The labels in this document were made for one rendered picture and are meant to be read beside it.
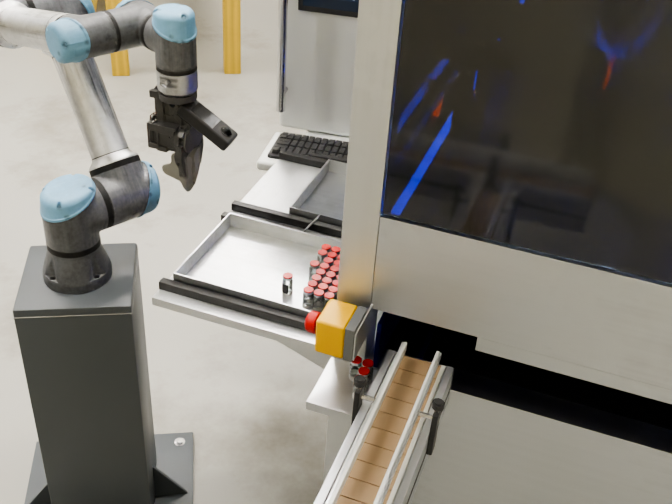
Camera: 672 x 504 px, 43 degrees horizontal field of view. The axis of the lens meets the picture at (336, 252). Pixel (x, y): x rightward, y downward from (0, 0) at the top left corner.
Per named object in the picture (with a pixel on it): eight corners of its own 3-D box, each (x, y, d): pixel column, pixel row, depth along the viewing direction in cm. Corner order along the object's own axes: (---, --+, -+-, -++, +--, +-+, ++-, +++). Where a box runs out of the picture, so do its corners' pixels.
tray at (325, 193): (454, 200, 213) (456, 188, 211) (427, 254, 192) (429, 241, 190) (327, 170, 221) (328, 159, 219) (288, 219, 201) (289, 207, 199)
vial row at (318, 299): (350, 267, 186) (352, 250, 184) (321, 314, 172) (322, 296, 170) (341, 264, 187) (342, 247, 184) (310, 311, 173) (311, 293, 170)
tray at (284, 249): (368, 261, 189) (369, 248, 187) (326, 330, 169) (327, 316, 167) (229, 225, 198) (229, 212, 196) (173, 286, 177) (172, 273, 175)
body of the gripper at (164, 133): (167, 134, 170) (164, 77, 163) (206, 143, 167) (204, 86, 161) (147, 151, 164) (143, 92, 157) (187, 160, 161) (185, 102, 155)
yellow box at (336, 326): (365, 338, 155) (368, 307, 151) (351, 363, 149) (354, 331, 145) (326, 327, 157) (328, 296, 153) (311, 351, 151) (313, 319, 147)
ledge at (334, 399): (400, 384, 160) (401, 377, 159) (379, 432, 150) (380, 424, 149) (330, 364, 163) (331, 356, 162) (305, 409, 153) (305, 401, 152)
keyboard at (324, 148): (414, 157, 246) (415, 149, 245) (406, 180, 235) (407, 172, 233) (280, 136, 252) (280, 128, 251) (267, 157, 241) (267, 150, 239)
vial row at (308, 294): (341, 264, 187) (342, 247, 184) (310, 311, 173) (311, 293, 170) (331, 262, 187) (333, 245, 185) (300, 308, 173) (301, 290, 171)
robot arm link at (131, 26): (92, 1, 156) (123, 19, 149) (145, -10, 162) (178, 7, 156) (96, 42, 160) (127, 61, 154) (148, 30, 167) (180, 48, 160)
